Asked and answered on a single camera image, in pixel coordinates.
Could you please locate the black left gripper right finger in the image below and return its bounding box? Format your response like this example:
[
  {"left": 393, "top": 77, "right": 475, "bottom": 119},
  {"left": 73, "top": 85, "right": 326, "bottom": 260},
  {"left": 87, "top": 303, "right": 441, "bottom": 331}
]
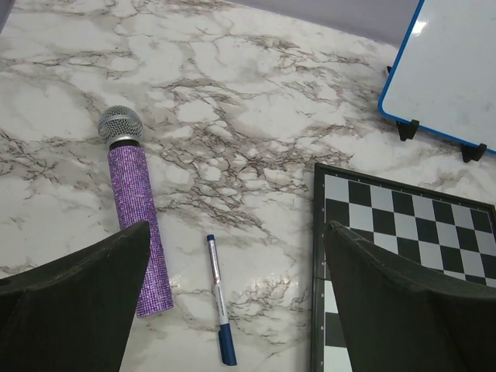
[{"left": 324, "top": 221, "right": 495, "bottom": 371}]

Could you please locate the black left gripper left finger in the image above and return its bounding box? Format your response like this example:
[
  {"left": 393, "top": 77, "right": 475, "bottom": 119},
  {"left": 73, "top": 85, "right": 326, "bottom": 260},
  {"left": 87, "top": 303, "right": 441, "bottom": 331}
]
[{"left": 1, "top": 221, "right": 150, "bottom": 371}]

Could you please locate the white blue whiteboard marker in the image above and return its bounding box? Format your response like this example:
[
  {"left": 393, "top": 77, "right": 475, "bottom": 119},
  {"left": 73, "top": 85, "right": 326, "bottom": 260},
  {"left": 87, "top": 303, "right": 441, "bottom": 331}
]
[{"left": 206, "top": 234, "right": 237, "bottom": 367}]

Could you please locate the blue framed whiteboard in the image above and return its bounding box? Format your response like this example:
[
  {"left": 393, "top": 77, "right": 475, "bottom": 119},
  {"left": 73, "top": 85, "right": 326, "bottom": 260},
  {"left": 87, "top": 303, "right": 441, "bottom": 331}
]
[{"left": 378, "top": 0, "right": 495, "bottom": 163}]

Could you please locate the black white chessboard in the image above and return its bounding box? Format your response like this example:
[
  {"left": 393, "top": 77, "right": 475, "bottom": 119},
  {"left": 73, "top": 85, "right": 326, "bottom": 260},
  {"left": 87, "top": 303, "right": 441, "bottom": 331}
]
[{"left": 310, "top": 164, "right": 495, "bottom": 371}]

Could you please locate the purple glitter microphone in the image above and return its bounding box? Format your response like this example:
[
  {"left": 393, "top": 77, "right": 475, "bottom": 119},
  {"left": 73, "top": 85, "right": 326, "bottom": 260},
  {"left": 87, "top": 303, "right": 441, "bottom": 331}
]
[{"left": 98, "top": 105, "right": 174, "bottom": 318}]

